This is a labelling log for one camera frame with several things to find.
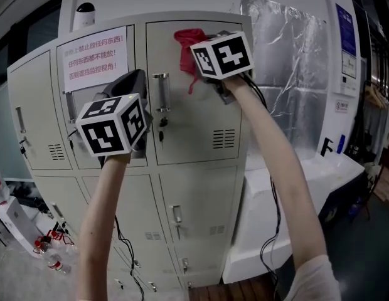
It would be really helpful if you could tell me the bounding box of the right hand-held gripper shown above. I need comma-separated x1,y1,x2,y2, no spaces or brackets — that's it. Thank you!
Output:
190,29,256,105

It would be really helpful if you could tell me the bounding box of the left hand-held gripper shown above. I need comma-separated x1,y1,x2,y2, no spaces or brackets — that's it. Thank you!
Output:
75,69,155,166

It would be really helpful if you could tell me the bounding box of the red cloth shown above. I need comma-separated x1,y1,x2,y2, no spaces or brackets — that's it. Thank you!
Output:
174,28,211,94

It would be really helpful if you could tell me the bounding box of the grey metal cabinet door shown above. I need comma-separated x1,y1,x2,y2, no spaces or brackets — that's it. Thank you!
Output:
146,20,244,166

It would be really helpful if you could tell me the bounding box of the person's left forearm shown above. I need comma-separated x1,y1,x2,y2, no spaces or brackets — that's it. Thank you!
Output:
75,154,131,301

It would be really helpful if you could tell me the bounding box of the person's right forearm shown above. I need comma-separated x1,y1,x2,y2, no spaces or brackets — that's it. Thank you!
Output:
222,73,329,275

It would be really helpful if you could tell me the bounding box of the white paper notice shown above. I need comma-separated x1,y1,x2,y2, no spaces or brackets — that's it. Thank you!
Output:
56,26,129,93

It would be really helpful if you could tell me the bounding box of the black key in lock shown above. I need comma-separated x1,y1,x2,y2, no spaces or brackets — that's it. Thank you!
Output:
67,127,79,150
18,136,29,159
157,117,169,142

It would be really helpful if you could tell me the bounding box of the silver foil sheet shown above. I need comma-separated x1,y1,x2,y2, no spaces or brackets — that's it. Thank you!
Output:
240,0,329,161

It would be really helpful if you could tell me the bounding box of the beige metal locker unit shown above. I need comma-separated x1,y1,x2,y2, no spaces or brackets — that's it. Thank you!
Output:
6,13,255,291

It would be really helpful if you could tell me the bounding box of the white panel with blue poster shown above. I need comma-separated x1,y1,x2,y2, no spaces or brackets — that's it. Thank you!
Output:
331,1,362,99

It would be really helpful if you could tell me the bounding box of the large white covered block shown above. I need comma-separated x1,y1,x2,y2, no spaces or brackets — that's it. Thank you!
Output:
222,154,366,285

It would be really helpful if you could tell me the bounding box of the clothes rack with garments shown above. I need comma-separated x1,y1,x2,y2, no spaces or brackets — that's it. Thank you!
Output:
351,79,389,221

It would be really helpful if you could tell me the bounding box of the white water dispenser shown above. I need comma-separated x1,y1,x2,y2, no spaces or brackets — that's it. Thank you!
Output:
0,196,45,258

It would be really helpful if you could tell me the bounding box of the clear water jug red label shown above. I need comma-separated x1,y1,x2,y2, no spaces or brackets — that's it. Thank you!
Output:
45,252,72,275

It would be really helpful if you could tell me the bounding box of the brown wooden slat platform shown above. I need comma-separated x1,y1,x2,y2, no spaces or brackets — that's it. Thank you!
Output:
186,273,279,301

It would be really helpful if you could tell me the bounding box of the person's white shirt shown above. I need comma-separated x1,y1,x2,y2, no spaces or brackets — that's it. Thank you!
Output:
291,254,343,301

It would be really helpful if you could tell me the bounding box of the white security camera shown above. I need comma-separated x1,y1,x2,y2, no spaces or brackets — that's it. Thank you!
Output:
72,2,97,29

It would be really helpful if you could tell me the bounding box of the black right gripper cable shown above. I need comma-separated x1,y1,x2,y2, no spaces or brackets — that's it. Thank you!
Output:
244,73,282,294

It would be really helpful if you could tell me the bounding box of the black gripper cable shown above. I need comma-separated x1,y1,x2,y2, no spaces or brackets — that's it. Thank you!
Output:
114,214,145,301
244,73,282,294

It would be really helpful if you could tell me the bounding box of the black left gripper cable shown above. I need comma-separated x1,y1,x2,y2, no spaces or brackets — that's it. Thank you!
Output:
114,214,145,301

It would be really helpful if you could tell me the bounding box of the clear water jug red handle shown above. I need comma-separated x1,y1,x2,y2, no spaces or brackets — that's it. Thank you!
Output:
33,230,79,256

